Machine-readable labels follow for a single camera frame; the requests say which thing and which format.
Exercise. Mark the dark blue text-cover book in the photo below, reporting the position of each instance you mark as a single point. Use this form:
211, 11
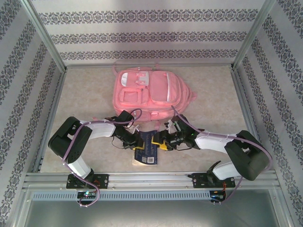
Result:
146, 154

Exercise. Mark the pink school backpack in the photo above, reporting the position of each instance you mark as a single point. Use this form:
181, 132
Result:
154, 94

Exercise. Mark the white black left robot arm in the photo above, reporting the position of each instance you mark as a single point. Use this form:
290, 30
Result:
101, 131

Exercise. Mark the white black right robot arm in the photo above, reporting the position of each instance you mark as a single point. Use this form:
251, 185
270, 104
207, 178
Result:
246, 160

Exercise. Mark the grey metal panel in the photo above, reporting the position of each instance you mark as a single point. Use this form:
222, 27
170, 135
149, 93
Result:
146, 215

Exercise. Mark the small circuit board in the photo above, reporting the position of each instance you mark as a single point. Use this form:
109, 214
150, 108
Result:
216, 197
86, 195

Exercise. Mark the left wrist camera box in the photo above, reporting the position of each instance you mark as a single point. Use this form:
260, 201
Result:
135, 129

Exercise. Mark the aluminium front rail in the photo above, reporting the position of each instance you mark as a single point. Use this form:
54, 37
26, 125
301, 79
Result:
146, 180

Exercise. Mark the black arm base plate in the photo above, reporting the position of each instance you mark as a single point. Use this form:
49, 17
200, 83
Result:
197, 180
103, 180

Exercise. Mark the aluminium side rail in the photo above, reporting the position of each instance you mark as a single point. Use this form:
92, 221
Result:
54, 106
246, 106

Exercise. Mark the aluminium back rail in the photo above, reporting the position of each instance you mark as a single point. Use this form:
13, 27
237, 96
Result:
94, 66

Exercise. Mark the aluminium frame post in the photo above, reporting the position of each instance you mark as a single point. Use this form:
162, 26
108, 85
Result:
253, 33
43, 33

